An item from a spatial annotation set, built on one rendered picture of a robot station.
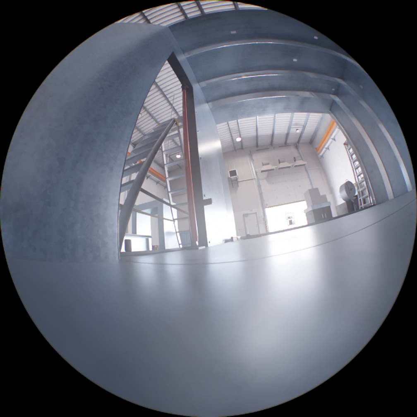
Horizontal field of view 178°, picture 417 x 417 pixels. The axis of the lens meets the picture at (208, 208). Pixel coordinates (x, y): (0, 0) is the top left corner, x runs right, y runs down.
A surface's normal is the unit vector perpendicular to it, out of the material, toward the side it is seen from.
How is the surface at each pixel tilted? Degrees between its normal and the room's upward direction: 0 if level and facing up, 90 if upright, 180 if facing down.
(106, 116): 90
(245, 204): 90
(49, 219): 90
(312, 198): 90
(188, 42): 180
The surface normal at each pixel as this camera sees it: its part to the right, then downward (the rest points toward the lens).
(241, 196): -0.30, -0.20
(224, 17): 0.11, 0.96
